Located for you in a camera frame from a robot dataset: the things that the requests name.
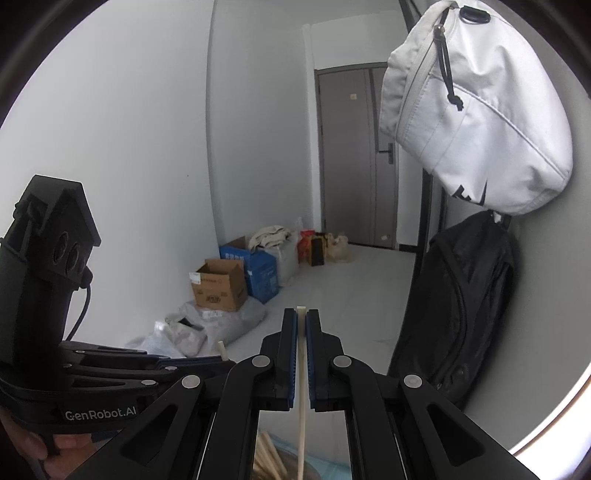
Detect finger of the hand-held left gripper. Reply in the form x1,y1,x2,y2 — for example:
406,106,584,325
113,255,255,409
69,361,238,397
60,340,223,371

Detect person's left hand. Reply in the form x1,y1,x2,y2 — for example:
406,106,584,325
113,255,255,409
0,406,100,480

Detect grey plastic bags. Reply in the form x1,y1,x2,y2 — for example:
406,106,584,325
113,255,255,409
124,300,267,358

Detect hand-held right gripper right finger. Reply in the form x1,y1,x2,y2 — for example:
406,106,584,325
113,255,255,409
307,308,539,480

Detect grey door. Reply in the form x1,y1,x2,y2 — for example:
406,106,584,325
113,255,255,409
315,65,400,250

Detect red bag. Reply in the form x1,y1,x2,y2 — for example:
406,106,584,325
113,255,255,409
298,230,317,264

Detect brown cardboard box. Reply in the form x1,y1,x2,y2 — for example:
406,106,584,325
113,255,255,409
189,259,249,312

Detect blue cardboard box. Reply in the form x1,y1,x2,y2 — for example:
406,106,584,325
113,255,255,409
219,244,281,304

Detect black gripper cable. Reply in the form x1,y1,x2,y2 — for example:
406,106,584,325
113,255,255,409
65,272,93,342

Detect beige cloth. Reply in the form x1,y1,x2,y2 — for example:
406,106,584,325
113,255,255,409
247,225,291,252

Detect white plastic bag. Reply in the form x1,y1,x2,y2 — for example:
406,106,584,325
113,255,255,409
272,231,301,282

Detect white sling bag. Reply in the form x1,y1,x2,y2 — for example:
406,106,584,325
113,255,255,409
379,0,574,217

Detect black backpack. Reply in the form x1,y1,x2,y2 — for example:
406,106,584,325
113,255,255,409
387,211,518,409

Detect beige plastic bag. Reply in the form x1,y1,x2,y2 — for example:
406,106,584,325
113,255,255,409
325,232,350,263

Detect white grey utensil holder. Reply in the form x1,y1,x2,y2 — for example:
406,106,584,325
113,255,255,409
257,443,345,480

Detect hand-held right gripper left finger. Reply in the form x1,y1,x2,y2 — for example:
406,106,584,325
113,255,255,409
65,308,296,480

